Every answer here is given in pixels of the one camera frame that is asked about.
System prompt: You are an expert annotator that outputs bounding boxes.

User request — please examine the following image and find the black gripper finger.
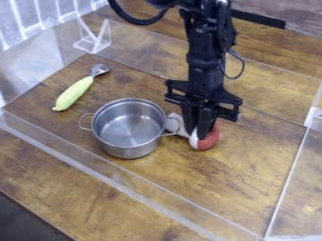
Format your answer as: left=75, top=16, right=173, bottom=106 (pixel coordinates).
left=198, top=107, right=219, bottom=139
left=182, top=103, right=199, bottom=135

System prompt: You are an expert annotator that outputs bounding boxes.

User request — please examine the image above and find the white red plush mushroom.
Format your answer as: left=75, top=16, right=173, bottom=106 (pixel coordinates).
left=165, top=113, right=223, bottom=151

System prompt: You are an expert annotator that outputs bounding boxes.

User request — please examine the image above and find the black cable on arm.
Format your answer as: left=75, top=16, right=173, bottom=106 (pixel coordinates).
left=106, top=0, right=247, bottom=81

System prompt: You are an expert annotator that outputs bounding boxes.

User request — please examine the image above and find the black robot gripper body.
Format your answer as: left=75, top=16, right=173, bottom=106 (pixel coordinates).
left=165, top=58, right=243, bottom=121

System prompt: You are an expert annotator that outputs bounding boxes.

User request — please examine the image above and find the black strip on wall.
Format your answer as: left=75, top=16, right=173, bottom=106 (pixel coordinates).
left=203, top=3, right=289, bottom=30

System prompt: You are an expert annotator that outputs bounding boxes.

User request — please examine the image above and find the yellow handled metal utensil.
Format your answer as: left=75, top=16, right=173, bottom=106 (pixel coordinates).
left=54, top=64, right=111, bottom=112

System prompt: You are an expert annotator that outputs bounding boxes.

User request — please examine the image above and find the clear acrylic triangle bracket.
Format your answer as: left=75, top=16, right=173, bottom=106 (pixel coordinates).
left=74, top=18, right=113, bottom=54

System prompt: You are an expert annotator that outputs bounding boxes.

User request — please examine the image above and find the clear acrylic enclosure wall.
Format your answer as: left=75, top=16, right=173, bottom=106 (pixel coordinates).
left=3, top=22, right=322, bottom=241

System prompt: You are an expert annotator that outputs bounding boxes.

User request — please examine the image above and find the silver metal pot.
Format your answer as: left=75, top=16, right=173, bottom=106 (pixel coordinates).
left=78, top=98, right=181, bottom=159

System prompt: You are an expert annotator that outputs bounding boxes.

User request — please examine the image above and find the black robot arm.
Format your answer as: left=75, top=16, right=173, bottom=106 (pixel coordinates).
left=147, top=0, right=243, bottom=138

